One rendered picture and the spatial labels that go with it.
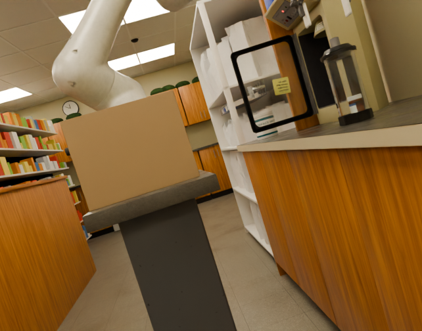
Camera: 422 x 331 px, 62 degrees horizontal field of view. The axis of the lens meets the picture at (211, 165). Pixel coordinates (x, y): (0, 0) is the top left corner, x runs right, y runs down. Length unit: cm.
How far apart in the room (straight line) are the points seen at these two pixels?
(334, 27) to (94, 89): 95
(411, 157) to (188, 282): 58
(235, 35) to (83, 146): 204
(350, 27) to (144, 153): 99
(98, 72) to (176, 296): 62
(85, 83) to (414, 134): 77
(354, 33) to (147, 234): 110
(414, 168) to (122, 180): 64
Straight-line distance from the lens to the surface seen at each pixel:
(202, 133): 690
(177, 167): 88
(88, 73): 100
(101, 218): 83
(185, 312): 96
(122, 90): 104
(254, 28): 294
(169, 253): 90
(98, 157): 89
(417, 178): 80
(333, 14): 153
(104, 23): 106
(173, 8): 125
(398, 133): 74
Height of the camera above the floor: 101
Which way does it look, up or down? 4 degrees down
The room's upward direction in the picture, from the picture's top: 17 degrees counter-clockwise
